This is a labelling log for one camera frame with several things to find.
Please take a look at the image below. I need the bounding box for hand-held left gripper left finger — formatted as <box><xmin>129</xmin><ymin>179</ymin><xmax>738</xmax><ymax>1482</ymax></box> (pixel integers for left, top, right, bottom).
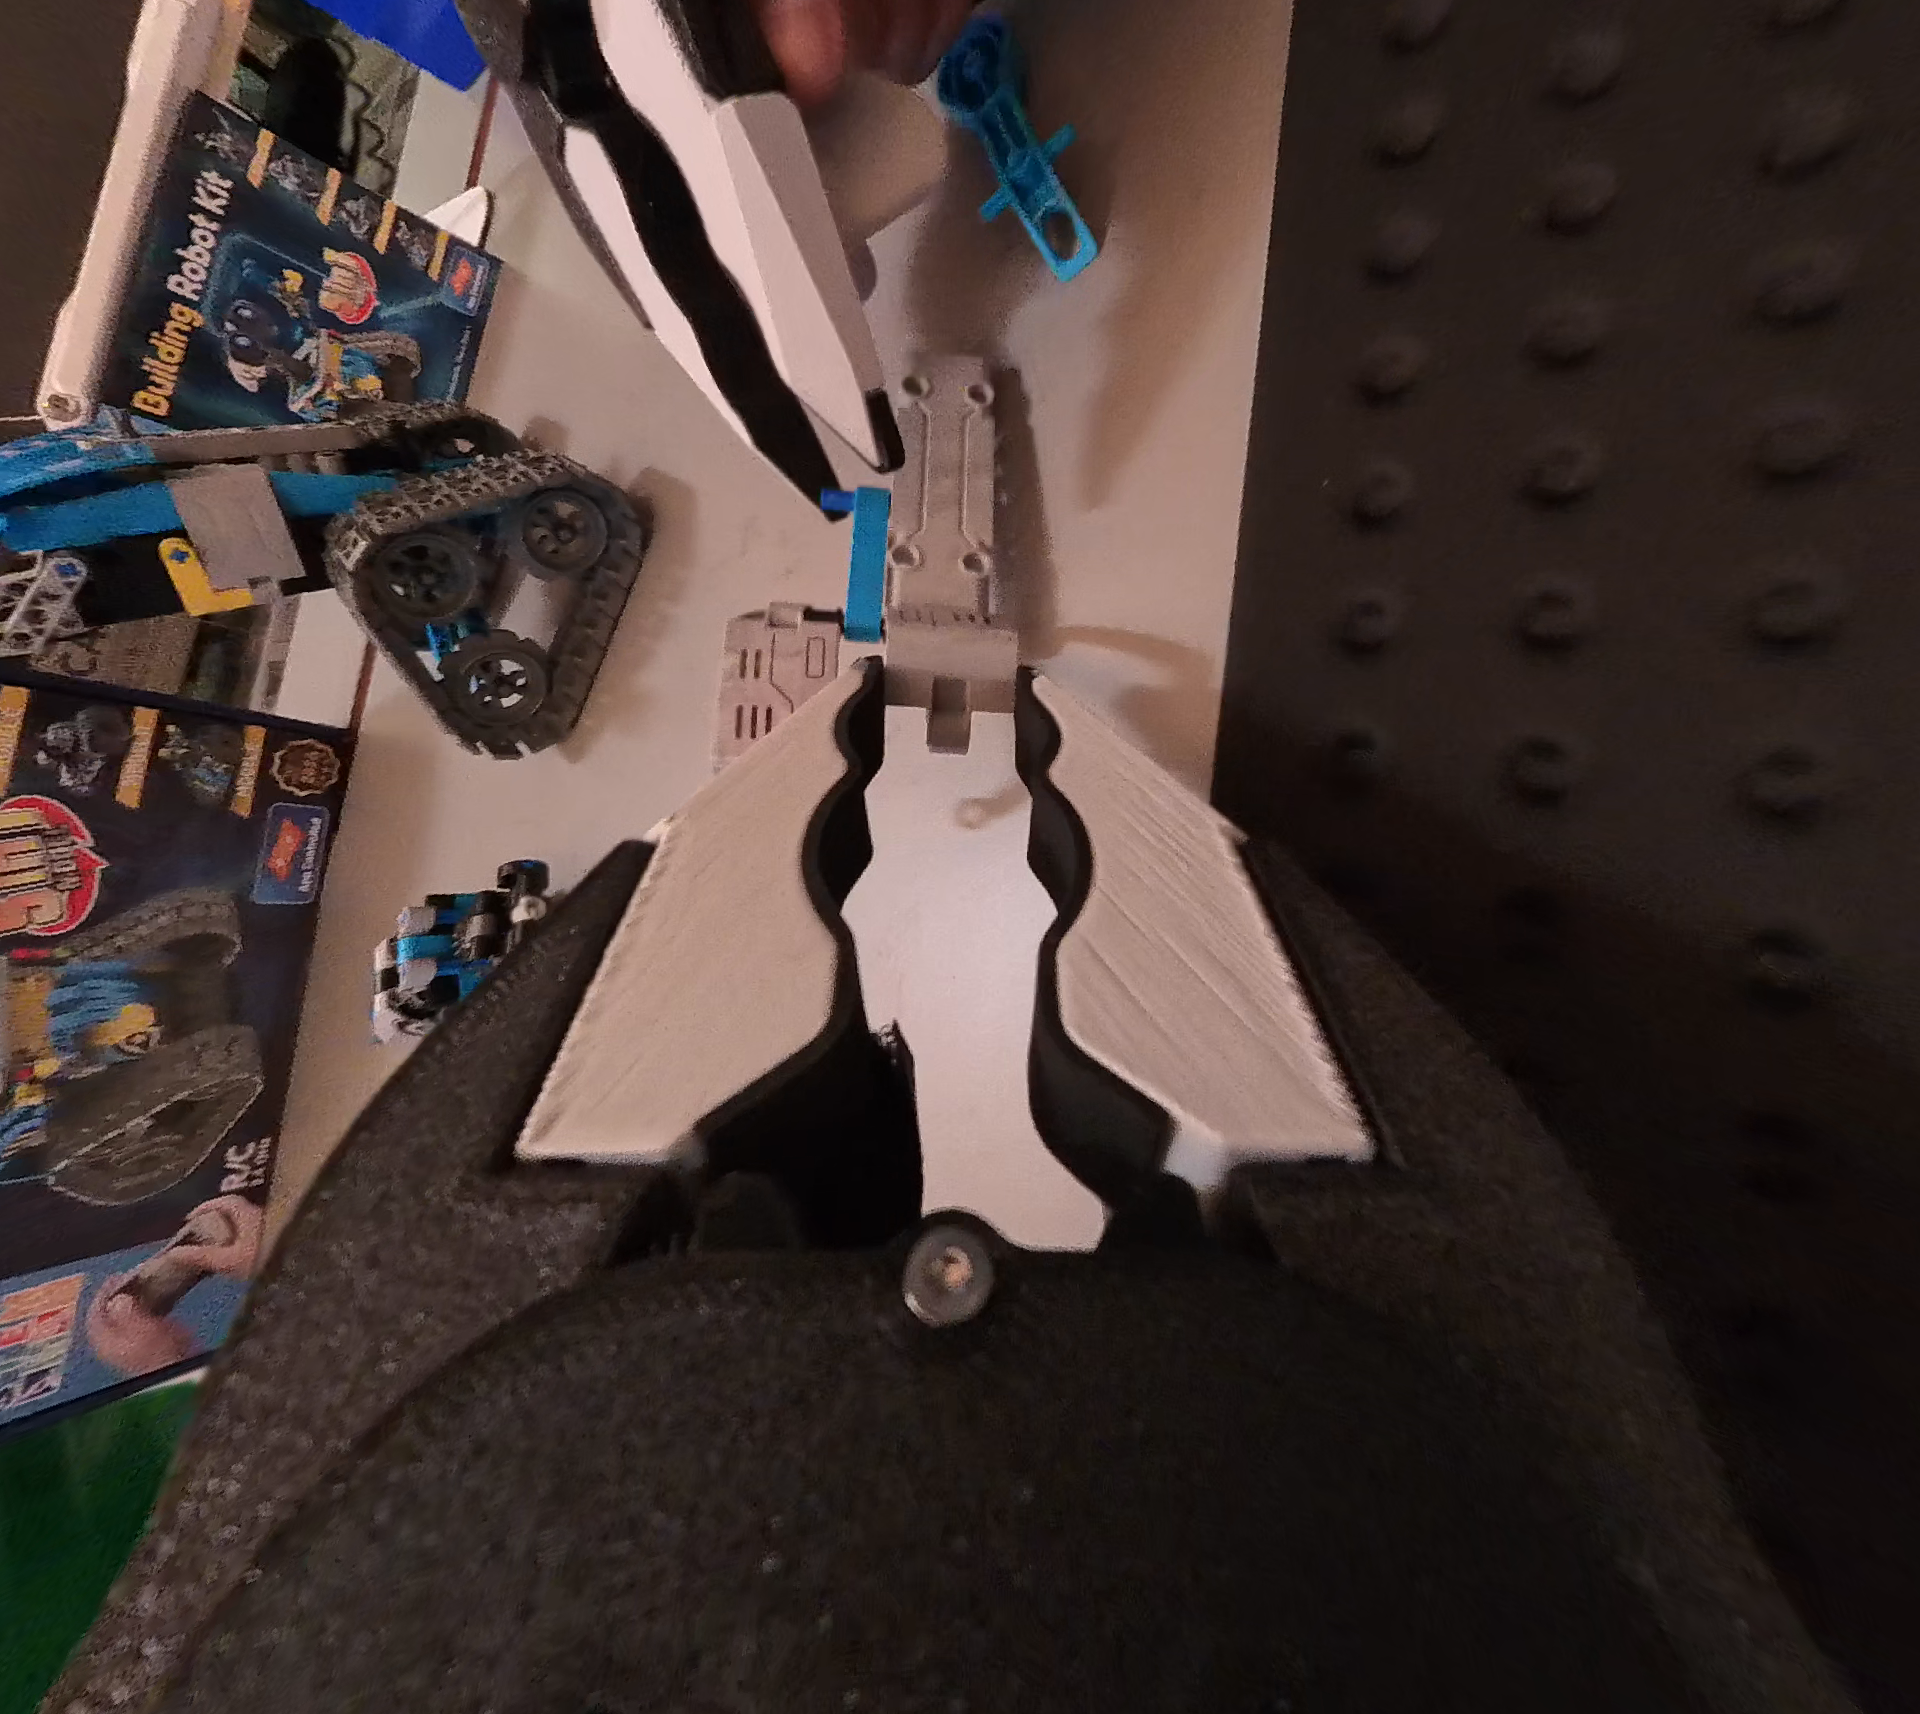
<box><xmin>517</xmin><ymin>663</ymin><xmax>890</xmax><ymax>1169</ymax></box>

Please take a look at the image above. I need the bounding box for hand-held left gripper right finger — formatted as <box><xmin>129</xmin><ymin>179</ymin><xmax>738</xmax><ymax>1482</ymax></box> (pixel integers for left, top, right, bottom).
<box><xmin>1021</xmin><ymin>663</ymin><xmax>1382</xmax><ymax>1169</ymax></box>

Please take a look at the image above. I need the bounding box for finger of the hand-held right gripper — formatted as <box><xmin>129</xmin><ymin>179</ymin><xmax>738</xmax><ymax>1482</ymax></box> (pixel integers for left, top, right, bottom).
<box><xmin>583</xmin><ymin>0</ymin><xmax>907</xmax><ymax>473</ymax></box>
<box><xmin>550</xmin><ymin>105</ymin><xmax>846</xmax><ymax>483</ymax></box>

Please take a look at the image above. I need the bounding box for grey blue brick assembly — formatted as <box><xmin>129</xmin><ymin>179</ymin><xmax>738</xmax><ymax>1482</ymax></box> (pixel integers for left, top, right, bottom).
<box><xmin>822</xmin><ymin>351</ymin><xmax>1027</xmax><ymax>760</ymax></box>

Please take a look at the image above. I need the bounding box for blue tracked toy robot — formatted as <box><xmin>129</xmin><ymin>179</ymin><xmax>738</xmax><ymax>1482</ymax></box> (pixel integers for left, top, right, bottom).
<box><xmin>0</xmin><ymin>400</ymin><xmax>657</xmax><ymax>760</ymax></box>

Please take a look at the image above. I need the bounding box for grey desk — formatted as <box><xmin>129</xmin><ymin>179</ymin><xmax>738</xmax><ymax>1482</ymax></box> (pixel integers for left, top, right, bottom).
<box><xmin>180</xmin><ymin>0</ymin><xmax>1323</xmax><ymax>1265</ymax></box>

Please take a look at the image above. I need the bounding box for blue racket-shaped piece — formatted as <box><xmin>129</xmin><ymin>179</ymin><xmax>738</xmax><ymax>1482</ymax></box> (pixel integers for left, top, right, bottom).
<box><xmin>934</xmin><ymin>10</ymin><xmax>1107</xmax><ymax>286</ymax></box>

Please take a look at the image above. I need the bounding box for black blue motor assembly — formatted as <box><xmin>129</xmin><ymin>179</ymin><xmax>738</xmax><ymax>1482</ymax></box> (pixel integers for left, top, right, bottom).
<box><xmin>366</xmin><ymin>850</ymin><xmax>561</xmax><ymax>1043</ymax></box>

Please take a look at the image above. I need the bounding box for small robot kit box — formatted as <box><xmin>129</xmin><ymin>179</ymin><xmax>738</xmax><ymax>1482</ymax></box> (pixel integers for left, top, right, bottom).
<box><xmin>84</xmin><ymin>85</ymin><xmax>511</xmax><ymax>444</ymax></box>

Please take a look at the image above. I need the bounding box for black perforated mat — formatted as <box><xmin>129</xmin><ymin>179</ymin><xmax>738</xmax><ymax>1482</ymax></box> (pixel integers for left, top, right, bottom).
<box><xmin>1213</xmin><ymin>0</ymin><xmax>1920</xmax><ymax>1714</ymax></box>

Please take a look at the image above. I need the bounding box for large robot kit box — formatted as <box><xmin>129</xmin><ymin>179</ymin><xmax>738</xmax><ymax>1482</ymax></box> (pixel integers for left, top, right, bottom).
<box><xmin>0</xmin><ymin>676</ymin><xmax>361</xmax><ymax>1434</ymax></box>

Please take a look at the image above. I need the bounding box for green plastic bin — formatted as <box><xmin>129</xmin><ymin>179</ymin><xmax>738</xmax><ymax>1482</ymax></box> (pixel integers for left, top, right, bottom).
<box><xmin>0</xmin><ymin>1378</ymin><xmax>218</xmax><ymax>1714</ymax></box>

